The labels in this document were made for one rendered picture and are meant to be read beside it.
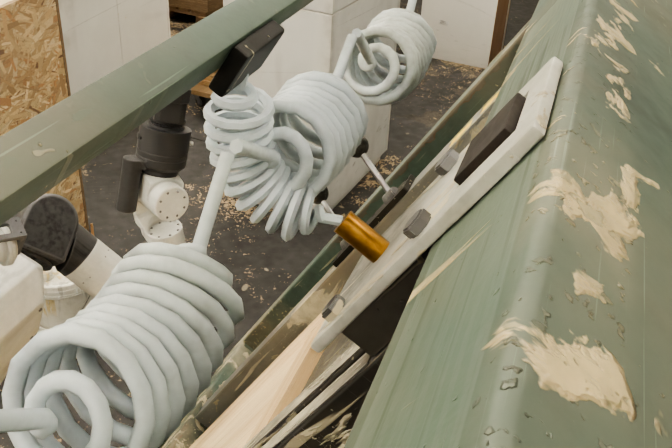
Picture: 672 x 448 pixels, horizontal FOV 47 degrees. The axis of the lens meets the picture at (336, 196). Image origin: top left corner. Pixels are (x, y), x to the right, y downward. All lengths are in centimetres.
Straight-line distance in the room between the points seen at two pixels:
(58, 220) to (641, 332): 125
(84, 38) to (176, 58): 420
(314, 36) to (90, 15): 154
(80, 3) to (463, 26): 292
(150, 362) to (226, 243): 345
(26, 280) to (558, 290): 117
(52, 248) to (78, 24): 315
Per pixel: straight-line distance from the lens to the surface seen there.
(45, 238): 143
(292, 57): 357
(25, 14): 310
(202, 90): 510
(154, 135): 133
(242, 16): 41
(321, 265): 158
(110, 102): 32
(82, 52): 456
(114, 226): 394
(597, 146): 36
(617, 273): 29
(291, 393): 102
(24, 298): 135
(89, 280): 148
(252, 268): 358
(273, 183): 44
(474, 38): 608
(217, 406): 159
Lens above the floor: 209
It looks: 30 degrees down
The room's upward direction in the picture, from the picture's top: 3 degrees clockwise
